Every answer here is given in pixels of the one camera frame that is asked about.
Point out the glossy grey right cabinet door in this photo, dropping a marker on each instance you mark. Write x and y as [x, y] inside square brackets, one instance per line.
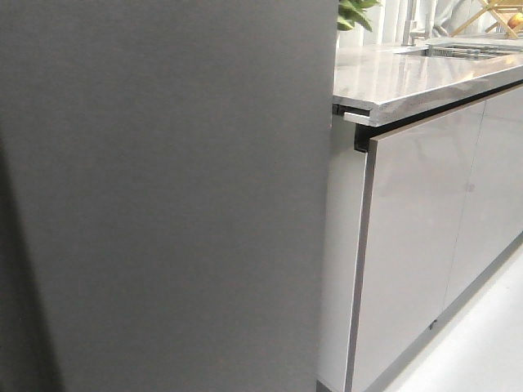
[492, 213]

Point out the wooden dish rack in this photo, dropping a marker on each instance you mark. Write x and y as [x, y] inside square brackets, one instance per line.
[493, 16]

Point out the steel kitchen sink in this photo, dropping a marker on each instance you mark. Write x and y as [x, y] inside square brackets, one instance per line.
[464, 50]

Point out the glossy grey left cabinet door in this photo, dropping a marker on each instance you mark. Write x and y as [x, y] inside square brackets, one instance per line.
[415, 187]

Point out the green potted plant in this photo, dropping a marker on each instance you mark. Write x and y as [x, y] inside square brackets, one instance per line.
[353, 12]

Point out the glossy grey cabinet door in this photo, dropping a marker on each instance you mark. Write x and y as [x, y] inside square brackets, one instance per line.
[415, 187]
[492, 213]

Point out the white cabinet side panel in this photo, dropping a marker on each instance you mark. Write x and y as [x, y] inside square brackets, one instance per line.
[342, 228]

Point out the steel sink faucet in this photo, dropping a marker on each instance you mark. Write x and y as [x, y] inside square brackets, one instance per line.
[418, 22]

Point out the grey kitchen countertop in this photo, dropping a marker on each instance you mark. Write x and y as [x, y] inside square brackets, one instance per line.
[380, 84]

